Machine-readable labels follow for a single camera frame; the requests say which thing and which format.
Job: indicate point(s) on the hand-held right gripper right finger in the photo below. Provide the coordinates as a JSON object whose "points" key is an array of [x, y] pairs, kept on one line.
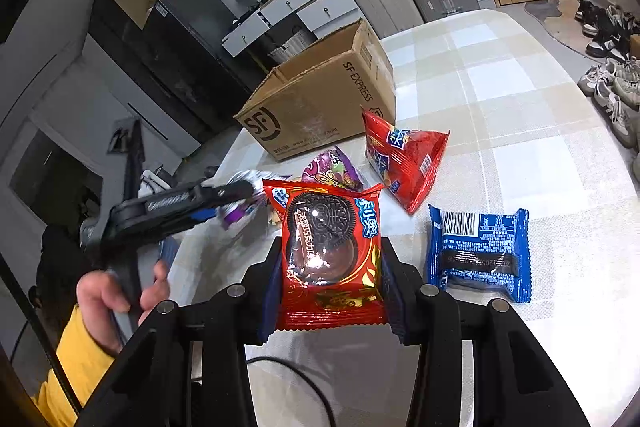
{"points": [[395, 307]]}

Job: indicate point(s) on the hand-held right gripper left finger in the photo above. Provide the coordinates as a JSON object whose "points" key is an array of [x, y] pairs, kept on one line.
{"points": [[270, 307]]}

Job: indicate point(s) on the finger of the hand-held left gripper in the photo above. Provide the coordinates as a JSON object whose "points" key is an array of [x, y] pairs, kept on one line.
{"points": [[230, 193], [207, 214]]}

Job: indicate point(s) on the purple and white snack packet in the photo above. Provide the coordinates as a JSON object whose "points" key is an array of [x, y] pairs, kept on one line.
{"points": [[235, 212]]}

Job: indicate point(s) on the red cookie packet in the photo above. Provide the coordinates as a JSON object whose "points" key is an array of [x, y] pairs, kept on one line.
{"points": [[325, 247]]}

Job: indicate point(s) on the blue cookie packet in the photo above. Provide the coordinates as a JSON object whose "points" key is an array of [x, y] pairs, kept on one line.
{"points": [[475, 257]]}

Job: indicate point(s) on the brown cardboard box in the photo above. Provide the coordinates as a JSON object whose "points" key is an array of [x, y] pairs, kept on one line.
{"points": [[310, 107]]}

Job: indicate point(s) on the red chip bag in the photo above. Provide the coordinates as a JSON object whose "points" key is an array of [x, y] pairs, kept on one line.
{"points": [[400, 157]]}

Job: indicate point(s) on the person's left forearm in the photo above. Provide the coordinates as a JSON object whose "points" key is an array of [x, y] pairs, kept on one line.
{"points": [[75, 367]]}

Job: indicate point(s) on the person's left hand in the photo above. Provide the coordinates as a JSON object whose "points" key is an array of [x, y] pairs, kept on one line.
{"points": [[100, 294]]}

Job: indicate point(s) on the white wardrobe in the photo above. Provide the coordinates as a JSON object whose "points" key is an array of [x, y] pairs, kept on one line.
{"points": [[100, 117]]}

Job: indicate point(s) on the woven laundry basket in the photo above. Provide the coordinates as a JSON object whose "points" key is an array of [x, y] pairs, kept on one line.
{"points": [[290, 49]]}

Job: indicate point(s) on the black glass cabinet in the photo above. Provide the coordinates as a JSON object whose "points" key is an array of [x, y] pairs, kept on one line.
{"points": [[130, 57]]}

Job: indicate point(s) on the white drawer desk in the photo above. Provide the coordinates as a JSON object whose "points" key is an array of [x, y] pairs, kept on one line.
{"points": [[320, 12]]}

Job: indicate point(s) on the group of sneakers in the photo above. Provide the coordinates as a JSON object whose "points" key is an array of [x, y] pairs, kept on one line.
{"points": [[615, 82]]}

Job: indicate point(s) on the brown door mat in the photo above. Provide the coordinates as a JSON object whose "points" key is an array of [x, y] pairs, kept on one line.
{"points": [[560, 27]]}

